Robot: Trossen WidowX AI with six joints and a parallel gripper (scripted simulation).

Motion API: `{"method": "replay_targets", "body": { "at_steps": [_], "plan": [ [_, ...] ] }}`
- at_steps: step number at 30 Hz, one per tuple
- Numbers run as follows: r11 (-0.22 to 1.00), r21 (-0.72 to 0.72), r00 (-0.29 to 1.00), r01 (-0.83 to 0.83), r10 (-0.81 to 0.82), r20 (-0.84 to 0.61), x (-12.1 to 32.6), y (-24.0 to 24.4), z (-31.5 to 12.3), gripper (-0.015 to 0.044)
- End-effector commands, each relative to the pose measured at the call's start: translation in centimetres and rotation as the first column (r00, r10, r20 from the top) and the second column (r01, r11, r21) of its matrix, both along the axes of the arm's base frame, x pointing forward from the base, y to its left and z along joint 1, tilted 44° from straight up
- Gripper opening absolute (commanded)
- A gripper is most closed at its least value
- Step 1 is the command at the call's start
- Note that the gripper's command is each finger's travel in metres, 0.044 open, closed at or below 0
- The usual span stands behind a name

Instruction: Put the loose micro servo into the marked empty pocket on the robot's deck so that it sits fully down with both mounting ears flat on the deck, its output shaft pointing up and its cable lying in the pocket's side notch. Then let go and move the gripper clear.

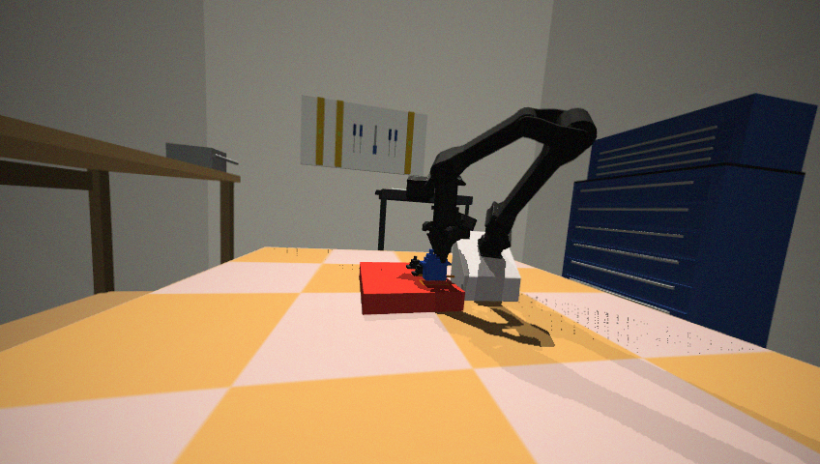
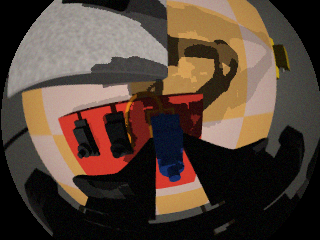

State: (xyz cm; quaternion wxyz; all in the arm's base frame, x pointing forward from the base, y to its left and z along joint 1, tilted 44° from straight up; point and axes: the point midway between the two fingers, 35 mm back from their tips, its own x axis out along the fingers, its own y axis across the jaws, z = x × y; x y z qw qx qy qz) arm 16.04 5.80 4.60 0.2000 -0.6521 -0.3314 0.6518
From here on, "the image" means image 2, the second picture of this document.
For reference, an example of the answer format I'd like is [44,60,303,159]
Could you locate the red flat rectangular block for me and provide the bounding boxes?
[59,92,204,189]

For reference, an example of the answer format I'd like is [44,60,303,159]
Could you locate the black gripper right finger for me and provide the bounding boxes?
[183,132,269,207]

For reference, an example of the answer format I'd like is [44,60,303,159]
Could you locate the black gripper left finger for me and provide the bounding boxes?
[72,137,157,221]

